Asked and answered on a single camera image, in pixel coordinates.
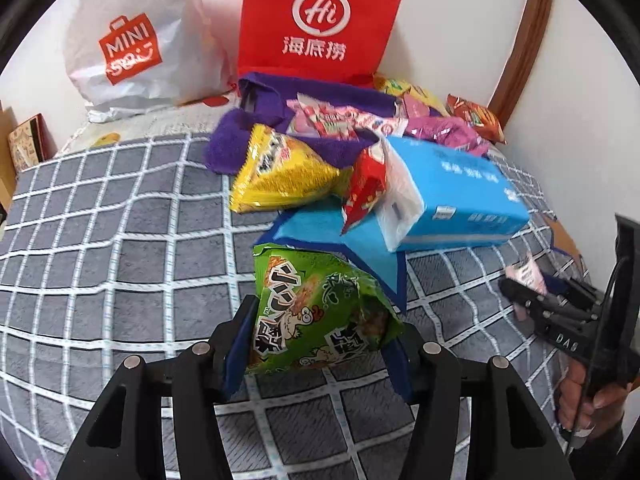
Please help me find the white plastic shopping bag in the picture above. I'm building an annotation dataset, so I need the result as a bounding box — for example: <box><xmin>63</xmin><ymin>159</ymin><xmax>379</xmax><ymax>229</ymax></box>
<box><xmin>62</xmin><ymin>0</ymin><xmax>236</xmax><ymax>123</ymax></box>

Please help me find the yellow triangular snack bag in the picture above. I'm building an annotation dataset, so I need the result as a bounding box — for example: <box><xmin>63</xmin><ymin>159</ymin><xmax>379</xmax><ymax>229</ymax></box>
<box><xmin>229</xmin><ymin>124</ymin><xmax>353</xmax><ymax>215</ymax></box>

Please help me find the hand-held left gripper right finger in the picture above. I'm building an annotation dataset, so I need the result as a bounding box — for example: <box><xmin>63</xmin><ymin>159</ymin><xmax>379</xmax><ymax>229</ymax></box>
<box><xmin>382</xmin><ymin>322</ymin><xmax>576</xmax><ymax>480</ymax></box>

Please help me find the grey checked blanket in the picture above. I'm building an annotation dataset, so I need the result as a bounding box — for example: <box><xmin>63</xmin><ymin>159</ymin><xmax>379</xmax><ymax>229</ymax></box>
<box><xmin>0</xmin><ymin>132</ymin><xmax>596</xmax><ymax>480</ymax></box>

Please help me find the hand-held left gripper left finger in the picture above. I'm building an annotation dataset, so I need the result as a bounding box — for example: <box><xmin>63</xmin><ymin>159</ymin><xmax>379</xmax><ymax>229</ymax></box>
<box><xmin>55</xmin><ymin>294</ymin><xmax>261</xmax><ymax>480</ymax></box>

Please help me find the brown wooden door frame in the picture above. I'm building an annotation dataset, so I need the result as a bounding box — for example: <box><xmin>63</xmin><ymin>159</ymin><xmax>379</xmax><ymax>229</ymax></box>
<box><xmin>490</xmin><ymin>0</ymin><xmax>556</xmax><ymax>131</ymax></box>

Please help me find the purple pink snack packet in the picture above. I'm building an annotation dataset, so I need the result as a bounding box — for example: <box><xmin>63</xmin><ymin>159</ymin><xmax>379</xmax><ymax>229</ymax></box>
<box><xmin>402</xmin><ymin>115</ymin><xmax>493</xmax><ymax>157</ymax></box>

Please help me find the blue felt star mat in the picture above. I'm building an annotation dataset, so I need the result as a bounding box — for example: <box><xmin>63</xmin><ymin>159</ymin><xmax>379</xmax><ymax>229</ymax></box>
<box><xmin>251</xmin><ymin>195</ymin><xmax>408</xmax><ymax>316</ymax></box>

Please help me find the white printed bedsheet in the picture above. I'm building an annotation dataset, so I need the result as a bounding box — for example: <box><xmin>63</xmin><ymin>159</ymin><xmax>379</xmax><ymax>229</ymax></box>
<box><xmin>55</xmin><ymin>95</ymin><xmax>241</xmax><ymax>156</ymax></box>

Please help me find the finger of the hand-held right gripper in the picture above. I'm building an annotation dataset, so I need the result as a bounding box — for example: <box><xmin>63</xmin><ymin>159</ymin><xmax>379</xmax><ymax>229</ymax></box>
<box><xmin>542</xmin><ymin>272</ymin><xmax>601</xmax><ymax>311</ymax></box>
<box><xmin>498</xmin><ymin>277</ymin><xmax>576</xmax><ymax>323</ymax></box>

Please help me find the green snack bag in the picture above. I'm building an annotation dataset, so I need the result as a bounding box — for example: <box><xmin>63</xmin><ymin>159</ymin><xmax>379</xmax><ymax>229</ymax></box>
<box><xmin>245</xmin><ymin>242</ymin><xmax>405</xmax><ymax>376</ymax></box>

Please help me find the purple towel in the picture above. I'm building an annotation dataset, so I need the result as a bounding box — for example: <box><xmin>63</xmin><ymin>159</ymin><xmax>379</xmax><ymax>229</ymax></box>
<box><xmin>204</xmin><ymin>72</ymin><xmax>401</xmax><ymax>177</ymax></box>

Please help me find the patterned brown box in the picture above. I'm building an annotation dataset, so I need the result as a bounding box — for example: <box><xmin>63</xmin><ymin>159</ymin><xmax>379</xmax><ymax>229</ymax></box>
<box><xmin>7</xmin><ymin>114</ymin><xmax>51</xmax><ymax>173</ymax></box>

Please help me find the yellow chips bag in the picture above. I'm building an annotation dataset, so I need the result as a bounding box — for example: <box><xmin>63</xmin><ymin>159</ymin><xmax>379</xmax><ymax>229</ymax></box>
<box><xmin>372</xmin><ymin>74</ymin><xmax>451</xmax><ymax>118</ymax></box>

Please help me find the red orange snack bag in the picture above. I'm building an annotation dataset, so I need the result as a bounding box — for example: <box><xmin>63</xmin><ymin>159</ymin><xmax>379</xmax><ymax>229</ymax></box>
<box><xmin>446</xmin><ymin>94</ymin><xmax>507</xmax><ymax>145</ymax></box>

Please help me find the pale pink snack packet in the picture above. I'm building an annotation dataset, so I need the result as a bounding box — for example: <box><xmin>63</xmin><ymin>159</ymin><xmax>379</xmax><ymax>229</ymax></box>
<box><xmin>397</xmin><ymin>92</ymin><xmax>433</xmax><ymax>120</ymax></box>

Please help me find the brown cardboard box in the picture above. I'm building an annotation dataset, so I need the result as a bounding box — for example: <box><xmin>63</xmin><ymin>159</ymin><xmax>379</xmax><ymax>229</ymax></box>
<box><xmin>0</xmin><ymin>102</ymin><xmax>18</xmax><ymax>213</ymax></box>

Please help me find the brown felt star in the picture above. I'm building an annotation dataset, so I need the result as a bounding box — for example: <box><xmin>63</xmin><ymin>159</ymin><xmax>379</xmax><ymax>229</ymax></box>
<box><xmin>542</xmin><ymin>215</ymin><xmax>583</xmax><ymax>266</ymax></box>

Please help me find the blue tissue pack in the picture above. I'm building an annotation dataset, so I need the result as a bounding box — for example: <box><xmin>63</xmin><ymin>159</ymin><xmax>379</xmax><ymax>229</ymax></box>
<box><xmin>375</xmin><ymin>135</ymin><xmax>531</xmax><ymax>253</ymax></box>

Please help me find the red paper bag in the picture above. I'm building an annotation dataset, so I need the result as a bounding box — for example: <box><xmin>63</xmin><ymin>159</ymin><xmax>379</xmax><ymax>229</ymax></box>
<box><xmin>236</xmin><ymin>0</ymin><xmax>411</xmax><ymax>86</ymax></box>

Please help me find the pink strawberry snack packet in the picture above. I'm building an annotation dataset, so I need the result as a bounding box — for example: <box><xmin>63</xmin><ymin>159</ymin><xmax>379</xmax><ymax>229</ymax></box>
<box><xmin>305</xmin><ymin>105</ymin><xmax>408</xmax><ymax>142</ymax></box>

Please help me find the red snack packet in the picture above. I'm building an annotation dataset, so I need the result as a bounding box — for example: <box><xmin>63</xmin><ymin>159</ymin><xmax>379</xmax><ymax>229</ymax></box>
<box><xmin>341</xmin><ymin>141</ymin><xmax>391</xmax><ymax>236</ymax></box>

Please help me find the person's right hand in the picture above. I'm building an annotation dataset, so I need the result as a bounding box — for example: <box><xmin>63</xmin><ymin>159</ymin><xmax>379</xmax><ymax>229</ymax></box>
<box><xmin>556</xmin><ymin>357</ymin><xmax>628</xmax><ymax>436</ymax></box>

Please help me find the small pink snack packet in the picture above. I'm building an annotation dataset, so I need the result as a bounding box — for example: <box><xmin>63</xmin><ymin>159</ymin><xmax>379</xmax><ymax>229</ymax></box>
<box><xmin>505</xmin><ymin>254</ymin><xmax>548</xmax><ymax>296</ymax></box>

